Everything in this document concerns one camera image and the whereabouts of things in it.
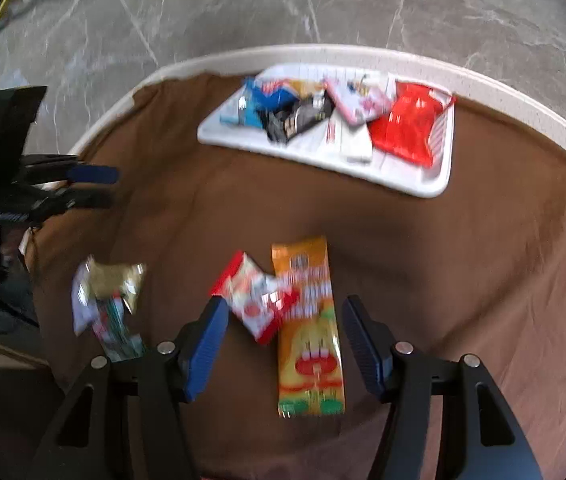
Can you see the red white snack packet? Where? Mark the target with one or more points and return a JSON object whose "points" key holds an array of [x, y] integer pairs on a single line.
{"points": [[259, 300]]}

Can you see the large red snack bag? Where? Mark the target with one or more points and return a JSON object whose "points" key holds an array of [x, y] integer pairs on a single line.
{"points": [[405, 131]]}

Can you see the orange yellow snack packet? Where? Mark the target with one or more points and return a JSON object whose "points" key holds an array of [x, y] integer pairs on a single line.
{"points": [[310, 377]]}

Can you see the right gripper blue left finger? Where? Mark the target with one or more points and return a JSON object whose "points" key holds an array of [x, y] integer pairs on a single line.
{"points": [[201, 346]]}

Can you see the white plastic tray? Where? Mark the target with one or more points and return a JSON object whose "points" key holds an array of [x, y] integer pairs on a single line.
{"points": [[309, 148]]}

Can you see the blue snack packet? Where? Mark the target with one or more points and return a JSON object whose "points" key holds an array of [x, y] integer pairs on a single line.
{"points": [[258, 96]]}

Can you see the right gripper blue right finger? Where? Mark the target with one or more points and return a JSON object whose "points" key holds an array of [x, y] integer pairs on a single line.
{"points": [[371, 344]]}

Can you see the pink white snack packet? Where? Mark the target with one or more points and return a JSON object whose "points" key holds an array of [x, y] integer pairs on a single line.
{"points": [[357, 102]]}

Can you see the gold foil snack packet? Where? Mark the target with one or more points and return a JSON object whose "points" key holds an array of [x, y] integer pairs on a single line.
{"points": [[120, 280]]}

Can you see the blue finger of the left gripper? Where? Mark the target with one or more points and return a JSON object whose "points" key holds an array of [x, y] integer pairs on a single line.
{"points": [[80, 199], [71, 173]]}

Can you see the green white snack packet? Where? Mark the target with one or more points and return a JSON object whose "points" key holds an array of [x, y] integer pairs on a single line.
{"points": [[108, 320]]}

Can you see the brown tablecloth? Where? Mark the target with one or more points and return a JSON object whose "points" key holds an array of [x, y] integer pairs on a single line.
{"points": [[481, 268]]}

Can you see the black snack packet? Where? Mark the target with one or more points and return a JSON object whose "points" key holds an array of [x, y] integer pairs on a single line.
{"points": [[296, 118]]}

